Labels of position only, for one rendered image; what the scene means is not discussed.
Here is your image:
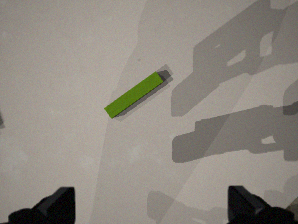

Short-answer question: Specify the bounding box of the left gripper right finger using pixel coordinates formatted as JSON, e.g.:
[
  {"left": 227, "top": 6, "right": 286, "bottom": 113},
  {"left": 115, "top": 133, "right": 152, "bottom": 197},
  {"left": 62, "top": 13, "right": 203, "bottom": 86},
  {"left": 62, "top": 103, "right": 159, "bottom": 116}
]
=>
[{"left": 227, "top": 185, "right": 298, "bottom": 224}]

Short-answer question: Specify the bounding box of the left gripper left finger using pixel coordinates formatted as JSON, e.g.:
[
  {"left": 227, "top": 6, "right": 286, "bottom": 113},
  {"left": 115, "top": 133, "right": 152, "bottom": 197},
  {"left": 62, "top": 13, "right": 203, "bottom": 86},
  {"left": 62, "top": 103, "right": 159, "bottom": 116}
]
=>
[{"left": 0, "top": 187, "right": 76, "bottom": 224}]

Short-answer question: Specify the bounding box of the lime green rod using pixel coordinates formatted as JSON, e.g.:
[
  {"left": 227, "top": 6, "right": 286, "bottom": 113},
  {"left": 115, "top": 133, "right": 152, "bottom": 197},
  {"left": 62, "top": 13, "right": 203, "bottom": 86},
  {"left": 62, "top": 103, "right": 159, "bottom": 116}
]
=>
[{"left": 104, "top": 71, "right": 163, "bottom": 119}]

